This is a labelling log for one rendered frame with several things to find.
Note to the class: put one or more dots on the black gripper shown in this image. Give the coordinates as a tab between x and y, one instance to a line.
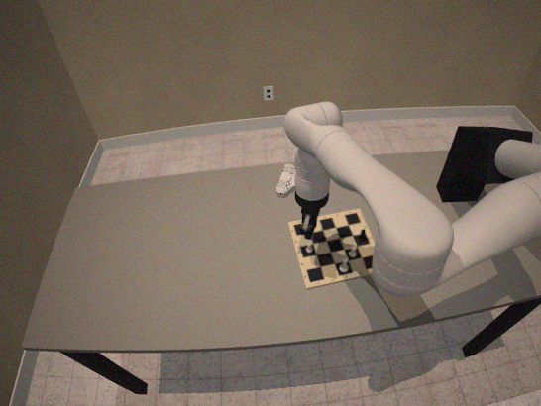
308	213

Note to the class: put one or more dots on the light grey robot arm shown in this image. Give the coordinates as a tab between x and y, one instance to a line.
414	237

